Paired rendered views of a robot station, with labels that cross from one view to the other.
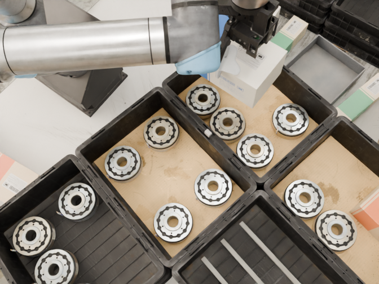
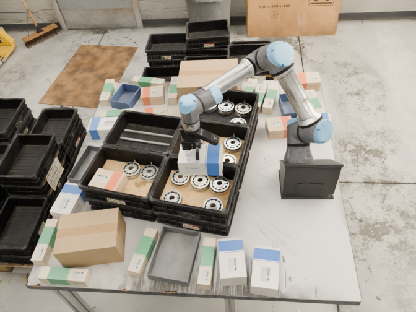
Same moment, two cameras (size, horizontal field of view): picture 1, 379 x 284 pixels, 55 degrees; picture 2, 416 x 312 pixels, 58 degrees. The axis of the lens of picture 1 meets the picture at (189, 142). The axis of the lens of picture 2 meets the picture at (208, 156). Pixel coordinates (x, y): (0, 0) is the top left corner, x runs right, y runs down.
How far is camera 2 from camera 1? 1.75 m
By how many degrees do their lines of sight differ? 60
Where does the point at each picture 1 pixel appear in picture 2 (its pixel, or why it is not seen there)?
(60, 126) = not seen: hidden behind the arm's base
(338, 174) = (138, 192)
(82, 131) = (275, 163)
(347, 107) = (148, 241)
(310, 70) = (181, 263)
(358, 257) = (118, 169)
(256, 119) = (189, 194)
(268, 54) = (184, 157)
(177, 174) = not seen: hidden behind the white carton
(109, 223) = not seen: hidden behind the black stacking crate
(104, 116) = (272, 174)
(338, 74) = (163, 270)
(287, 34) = (205, 267)
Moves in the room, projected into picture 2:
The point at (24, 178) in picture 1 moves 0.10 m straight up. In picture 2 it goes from (273, 127) to (273, 115)
